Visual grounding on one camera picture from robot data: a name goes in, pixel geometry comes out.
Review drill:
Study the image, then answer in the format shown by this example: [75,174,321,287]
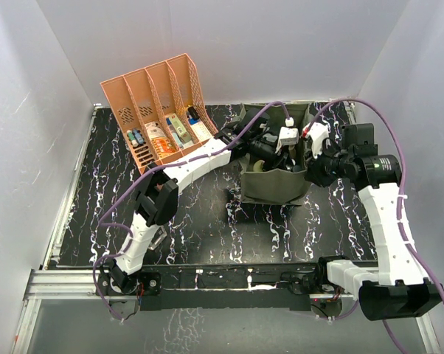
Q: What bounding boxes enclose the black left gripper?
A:
[249,136,295,185]

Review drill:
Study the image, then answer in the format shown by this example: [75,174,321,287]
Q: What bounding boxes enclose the yellow round pump bottle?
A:
[252,160,266,173]

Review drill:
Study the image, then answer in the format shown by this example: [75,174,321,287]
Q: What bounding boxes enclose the green canvas bag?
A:
[237,106,311,205]

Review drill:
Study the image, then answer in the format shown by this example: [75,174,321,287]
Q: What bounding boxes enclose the clear twin bottle pack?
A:
[148,226,167,251]

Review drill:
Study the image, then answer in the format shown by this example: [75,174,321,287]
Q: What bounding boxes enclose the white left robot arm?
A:
[94,101,282,294]

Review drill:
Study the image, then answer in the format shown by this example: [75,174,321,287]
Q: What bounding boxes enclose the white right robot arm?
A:
[302,122,441,321]

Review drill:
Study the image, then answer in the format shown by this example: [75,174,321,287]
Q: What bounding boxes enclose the white blue box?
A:
[189,118,212,142]

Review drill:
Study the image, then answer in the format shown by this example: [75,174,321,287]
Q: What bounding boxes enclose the green white small box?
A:
[165,114,194,148]

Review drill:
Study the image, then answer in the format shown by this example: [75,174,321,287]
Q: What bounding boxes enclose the orange white snack packet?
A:
[145,122,176,159]

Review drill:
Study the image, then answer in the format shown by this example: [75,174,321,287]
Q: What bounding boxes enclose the orange plastic file organizer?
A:
[100,53,218,173]

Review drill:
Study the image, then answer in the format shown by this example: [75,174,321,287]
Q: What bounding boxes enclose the small vials set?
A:
[127,128,145,148]

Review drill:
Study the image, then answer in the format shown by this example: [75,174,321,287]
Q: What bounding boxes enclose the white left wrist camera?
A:
[277,117,299,150]

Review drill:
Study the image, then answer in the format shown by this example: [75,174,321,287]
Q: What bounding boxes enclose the black front mounting rail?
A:
[107,256,355,313]

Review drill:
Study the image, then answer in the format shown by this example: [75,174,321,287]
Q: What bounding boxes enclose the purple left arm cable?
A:
[91,101,295,325]

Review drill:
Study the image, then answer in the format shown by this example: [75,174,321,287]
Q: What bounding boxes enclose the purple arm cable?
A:
[302,97,444,354]
[91,101,295,325]

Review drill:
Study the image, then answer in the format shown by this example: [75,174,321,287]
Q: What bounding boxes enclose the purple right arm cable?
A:
[302,97,444,354]

